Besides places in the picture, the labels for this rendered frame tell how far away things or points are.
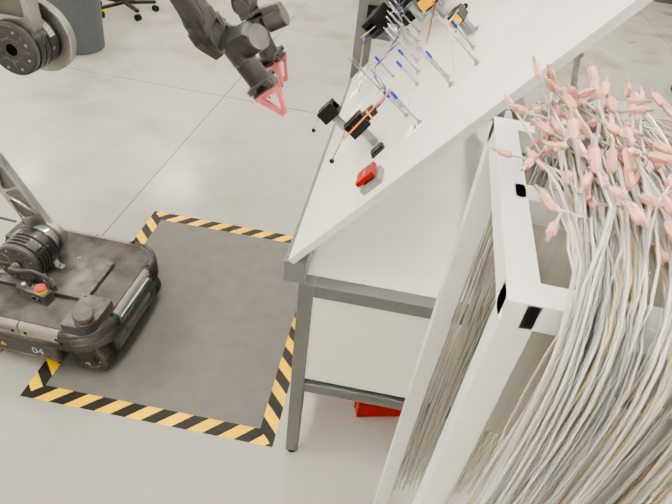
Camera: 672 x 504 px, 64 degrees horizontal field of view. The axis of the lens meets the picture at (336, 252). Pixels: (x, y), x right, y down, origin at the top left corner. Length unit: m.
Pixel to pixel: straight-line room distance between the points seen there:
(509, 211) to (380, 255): 0.94
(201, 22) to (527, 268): 0.95
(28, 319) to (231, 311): 0.76
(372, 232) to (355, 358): 0.36
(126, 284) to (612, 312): 1.93
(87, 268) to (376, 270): 1.25
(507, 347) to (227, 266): 2.18
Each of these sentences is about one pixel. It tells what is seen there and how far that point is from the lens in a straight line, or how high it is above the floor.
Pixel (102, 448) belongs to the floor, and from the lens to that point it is 2.07.
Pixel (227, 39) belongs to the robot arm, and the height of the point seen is 1.30.
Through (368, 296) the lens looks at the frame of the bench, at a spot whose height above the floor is 0.80.
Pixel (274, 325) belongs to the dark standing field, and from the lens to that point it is 2.33.
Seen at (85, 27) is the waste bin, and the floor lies 0.21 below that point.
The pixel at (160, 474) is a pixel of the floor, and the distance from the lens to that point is 1.99.
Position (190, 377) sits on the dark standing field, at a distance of 2.18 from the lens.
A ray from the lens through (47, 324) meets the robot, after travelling 2.14.
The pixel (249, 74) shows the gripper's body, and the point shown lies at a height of 1.22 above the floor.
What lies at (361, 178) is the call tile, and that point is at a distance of 1.19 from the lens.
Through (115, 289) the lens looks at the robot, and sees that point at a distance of 2.20.
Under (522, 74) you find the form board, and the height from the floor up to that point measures 1.38.
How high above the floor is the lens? 1.74
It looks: 40 degrees down
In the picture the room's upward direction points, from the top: 8 degrees clockwise
